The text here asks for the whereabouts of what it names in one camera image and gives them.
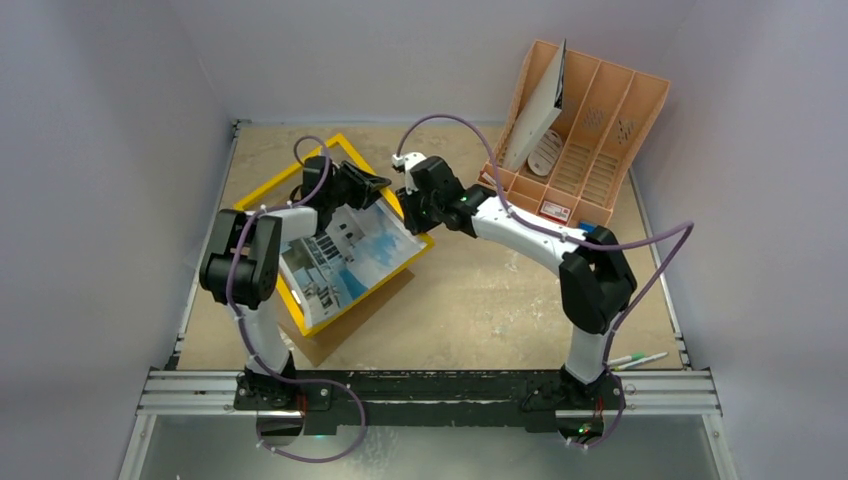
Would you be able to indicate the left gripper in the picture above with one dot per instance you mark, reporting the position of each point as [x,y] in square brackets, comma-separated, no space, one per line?
[365,186]

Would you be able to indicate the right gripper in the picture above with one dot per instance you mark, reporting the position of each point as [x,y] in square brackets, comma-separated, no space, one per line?
[411,208]

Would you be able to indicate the building photo print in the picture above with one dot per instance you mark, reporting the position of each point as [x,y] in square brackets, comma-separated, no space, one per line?
[324,276]

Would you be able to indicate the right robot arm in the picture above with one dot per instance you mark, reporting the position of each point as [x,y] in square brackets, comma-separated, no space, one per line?
[595,279]

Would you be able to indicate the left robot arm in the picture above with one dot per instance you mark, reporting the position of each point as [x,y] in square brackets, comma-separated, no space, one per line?
[240,265]

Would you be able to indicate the white eraser in organizer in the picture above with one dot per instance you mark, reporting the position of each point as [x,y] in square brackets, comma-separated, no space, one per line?
[488,179]

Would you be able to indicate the red white small box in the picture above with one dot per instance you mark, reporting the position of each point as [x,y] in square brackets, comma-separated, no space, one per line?
[555,212]

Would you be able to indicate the blue small box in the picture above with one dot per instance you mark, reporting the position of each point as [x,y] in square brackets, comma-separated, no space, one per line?
[586,226]

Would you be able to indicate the brown backing board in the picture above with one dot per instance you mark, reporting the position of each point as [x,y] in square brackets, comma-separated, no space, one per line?
[317,348]

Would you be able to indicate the peach desk organizer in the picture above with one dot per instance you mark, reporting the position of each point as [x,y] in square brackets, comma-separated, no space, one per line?
[582,159]

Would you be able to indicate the green capped marker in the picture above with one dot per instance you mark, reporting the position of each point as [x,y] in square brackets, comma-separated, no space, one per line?
[625,359]

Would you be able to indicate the white pen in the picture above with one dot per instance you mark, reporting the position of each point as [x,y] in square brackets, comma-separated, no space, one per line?
[646,360]

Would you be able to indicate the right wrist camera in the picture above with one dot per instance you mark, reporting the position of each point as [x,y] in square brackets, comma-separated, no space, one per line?
[402,162]

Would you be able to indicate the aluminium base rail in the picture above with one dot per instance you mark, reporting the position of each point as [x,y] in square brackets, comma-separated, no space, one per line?
[537,401]

